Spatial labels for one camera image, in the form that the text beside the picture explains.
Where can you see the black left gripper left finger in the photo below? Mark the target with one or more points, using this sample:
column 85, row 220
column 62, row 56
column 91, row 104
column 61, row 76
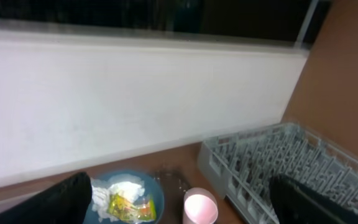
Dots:
column 65, row 202

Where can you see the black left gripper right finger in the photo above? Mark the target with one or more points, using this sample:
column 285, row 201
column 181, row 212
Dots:
column 295, row 203

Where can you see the pink plastic cup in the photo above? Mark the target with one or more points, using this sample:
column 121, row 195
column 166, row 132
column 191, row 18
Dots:
column 199, row 207

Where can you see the grey dishwasher rack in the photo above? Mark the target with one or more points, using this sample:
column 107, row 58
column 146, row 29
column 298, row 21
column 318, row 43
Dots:
column 239, row 167

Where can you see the yellow snack wrapper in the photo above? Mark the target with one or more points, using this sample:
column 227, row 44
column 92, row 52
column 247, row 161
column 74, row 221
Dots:
column 128, row 212

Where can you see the crumpled white tissue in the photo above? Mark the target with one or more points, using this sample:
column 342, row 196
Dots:
column 126, row 185

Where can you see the dark blue bowl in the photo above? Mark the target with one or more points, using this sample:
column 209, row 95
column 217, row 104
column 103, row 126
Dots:
column 152, row 188

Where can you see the dark brown serving tray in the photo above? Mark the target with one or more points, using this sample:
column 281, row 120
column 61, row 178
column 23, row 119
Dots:
column 174, row 185

